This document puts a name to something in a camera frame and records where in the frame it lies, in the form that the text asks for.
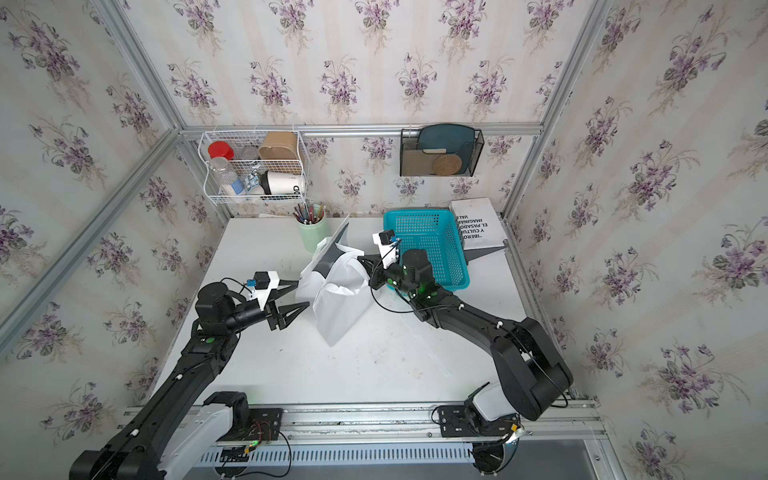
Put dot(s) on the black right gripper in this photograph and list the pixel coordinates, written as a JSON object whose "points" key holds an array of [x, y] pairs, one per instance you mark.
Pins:
{"points": [[374, 263]]}

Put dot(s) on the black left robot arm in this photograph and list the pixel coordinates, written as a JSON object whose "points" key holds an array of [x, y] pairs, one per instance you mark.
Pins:
{"points": [[158, 443]]}

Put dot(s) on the white paper cup black lid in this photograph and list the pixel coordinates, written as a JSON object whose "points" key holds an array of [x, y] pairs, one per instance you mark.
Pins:
{"points": [[275, 183]]}

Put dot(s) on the black mesh wall organizer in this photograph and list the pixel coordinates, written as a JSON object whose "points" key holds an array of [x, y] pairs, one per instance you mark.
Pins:
{"points": [[420, 146]]}

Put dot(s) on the white insulated delivery bag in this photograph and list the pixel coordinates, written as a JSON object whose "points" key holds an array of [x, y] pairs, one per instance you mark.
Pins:
{"points": [[335, 285]]}

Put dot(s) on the clear glass jar blue label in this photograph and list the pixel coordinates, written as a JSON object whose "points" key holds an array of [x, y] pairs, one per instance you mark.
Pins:
{"points": [[227, 177]]}

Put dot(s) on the white wire wall basket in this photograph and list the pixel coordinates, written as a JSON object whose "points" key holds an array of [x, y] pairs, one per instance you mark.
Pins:
{"points": [[247, 164]]}

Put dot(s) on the teal plastic basket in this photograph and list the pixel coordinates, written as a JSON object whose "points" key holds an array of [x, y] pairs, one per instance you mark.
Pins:
{"points": [[436, 232]]}

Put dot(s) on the red lid jar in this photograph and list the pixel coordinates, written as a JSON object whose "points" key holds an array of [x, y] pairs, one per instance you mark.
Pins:
{"points": [[220, 149]]}

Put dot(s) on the round woven rattan coaster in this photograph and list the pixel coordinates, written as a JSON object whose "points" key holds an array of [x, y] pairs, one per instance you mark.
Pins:
{"points": [[446, 165]]}

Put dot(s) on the green pencil cup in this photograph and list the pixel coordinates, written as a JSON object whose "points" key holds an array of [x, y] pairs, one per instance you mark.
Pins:
{"points": [[313, 226]]}

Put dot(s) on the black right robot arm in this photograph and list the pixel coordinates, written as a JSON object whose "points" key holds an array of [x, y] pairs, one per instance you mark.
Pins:
{"points": [[532, 374]]}

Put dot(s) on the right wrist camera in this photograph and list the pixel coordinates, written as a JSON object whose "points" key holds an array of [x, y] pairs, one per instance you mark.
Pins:
{"points": [[387, 243]]}

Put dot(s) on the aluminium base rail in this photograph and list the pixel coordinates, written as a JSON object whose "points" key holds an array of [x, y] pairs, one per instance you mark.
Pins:
{"points": [[419, 422]]}

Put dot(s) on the white book black lettering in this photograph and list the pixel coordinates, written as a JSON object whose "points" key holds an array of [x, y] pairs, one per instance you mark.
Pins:
{"points": [[478, 223]]}

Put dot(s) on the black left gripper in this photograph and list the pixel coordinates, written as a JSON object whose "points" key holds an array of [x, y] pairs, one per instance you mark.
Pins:
{"points": [[287, 315]]}

